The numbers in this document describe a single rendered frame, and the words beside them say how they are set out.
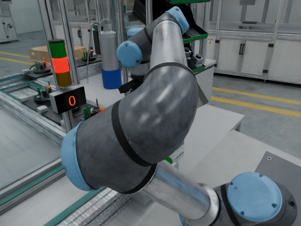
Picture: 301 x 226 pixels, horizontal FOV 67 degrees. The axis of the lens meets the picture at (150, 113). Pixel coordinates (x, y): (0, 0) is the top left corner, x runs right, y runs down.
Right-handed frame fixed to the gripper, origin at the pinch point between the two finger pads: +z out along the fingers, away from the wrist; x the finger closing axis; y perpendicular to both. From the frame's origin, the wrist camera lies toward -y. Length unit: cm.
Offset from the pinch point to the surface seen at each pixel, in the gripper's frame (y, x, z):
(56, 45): -15.6, -20.5, -31.1
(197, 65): 2.0, 42.3, -13.4
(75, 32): -551, 328, 46
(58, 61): -15.9, -20.8, -26.1
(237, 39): -104, 384, 32
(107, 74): -83, 53, 10
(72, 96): -15.1, -18.4, -12.6
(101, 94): -78, 42, 23
